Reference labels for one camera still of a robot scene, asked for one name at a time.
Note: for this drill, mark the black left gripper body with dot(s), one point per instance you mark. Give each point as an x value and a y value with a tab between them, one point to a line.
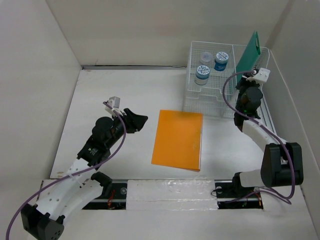
118	125

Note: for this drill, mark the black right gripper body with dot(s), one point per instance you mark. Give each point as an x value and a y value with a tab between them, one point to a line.
244	85

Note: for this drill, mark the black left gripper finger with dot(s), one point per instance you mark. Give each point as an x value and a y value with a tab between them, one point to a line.
133	127
135	117

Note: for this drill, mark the green clip file folder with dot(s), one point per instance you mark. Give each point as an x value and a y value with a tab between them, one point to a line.
245	56

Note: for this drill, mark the blue pin jar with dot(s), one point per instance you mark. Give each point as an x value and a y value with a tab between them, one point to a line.
202	74
220	61

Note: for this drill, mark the clear paper clip jar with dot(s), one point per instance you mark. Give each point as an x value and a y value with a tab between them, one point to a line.
206	58

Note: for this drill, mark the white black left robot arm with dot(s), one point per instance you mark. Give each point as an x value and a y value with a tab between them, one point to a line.
83	182

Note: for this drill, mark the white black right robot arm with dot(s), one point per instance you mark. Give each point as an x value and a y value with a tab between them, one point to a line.
282	166

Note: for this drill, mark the orange file folder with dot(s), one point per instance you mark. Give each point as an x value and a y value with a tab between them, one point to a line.
178	140

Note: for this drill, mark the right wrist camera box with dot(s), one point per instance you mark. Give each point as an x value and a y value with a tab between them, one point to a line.
260	76

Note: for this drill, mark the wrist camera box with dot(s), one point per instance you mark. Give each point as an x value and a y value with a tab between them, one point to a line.
112	104
260	76

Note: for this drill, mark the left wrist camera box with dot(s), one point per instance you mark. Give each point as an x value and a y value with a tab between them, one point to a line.
112	104

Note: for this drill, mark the white wire desk organizer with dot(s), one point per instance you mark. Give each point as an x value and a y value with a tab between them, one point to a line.
208	99

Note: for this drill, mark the metal rail at back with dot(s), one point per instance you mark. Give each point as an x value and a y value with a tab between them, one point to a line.
131	67

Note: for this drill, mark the front mounting rail with wires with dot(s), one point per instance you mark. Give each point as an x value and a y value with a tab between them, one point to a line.
176	195

